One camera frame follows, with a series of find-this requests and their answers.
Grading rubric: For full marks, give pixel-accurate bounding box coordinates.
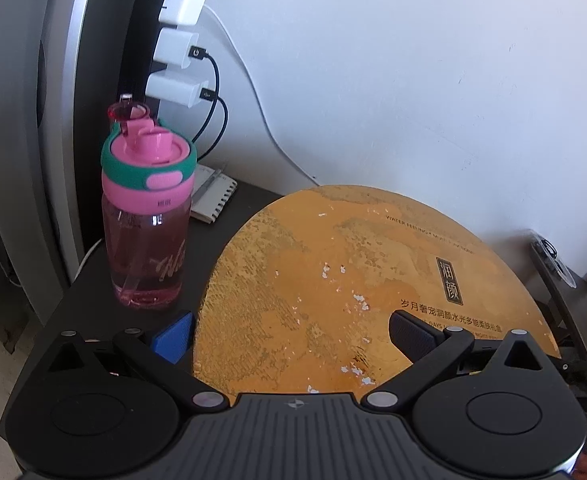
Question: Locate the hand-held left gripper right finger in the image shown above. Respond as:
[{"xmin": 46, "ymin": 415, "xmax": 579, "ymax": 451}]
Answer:
[{"xmin": 361, "ymin": 310, "xmax": 542, "ymax": 413}]

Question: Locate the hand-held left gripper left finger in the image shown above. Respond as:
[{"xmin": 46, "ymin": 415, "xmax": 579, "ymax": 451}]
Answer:
[{"xmin": 47, "ymin": 311, "xmax": 229, "ymax": 413}]

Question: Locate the round gold box lid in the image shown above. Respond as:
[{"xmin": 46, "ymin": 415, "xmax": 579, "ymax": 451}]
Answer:
[{"xmin": 192, "ymin": 186, "xmax": 562, "ymax": 394}]

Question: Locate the dark desktop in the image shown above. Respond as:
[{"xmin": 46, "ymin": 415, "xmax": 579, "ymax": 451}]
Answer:
[{"xmin": 0, "ymin": 175, "xmax": 587, "ymax": 466}]

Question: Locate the dark raised desk shelf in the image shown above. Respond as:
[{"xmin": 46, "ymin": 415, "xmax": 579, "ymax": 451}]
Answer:
[{"xmin": 527, "ymin": 240, "xmax": 587, "ymax": 361}]

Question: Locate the pink water bottle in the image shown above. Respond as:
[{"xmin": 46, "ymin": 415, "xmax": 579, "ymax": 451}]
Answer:
[{"xmin": 100, "ymin": 101, "xmax": 198, "ymax": 311}]

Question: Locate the spiral notebook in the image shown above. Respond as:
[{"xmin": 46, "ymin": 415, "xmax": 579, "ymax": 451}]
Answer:
[{"xmin": 189, "ymin": 162, "xmax": 238, "ymax": 225}]

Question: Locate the white charger plug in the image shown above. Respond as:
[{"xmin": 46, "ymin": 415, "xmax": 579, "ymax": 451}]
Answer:
[
  {"xmin": 158, "ymin": 0, "xmax": 208, "ymax": 27},
  {"xmin": 154, "ymin": 29, "xmax": 207, "ymax": 69},
  {"xmin": 144, "ymin": 73, "xmax": 215, "ymax": 110}
]

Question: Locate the grey cabinet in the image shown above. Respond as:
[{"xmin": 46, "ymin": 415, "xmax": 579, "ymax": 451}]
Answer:
[{"xmin": 0, "ymin": 0, "xmax": 149, "ymax": 331}]

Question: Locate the black power strip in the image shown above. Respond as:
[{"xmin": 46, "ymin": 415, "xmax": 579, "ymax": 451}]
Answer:
[{"xmin": 140, "ymin": 0, "xmax": 210, "ymax": 116}]

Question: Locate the black charger cable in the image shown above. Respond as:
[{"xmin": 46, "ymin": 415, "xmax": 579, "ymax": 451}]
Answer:
[
  {"xmin": 200, "ymin": 91, "xmax": 229, "ymax": 162},
  {"xmin": 191, "ymin": 49, "xmax": 222, "ymax": 142}
]

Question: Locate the white charger cable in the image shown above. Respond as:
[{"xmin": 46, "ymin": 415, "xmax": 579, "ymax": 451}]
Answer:
[{"xmin": 204, "ymin": 6, "xmax": 320, "ymax": 184}]

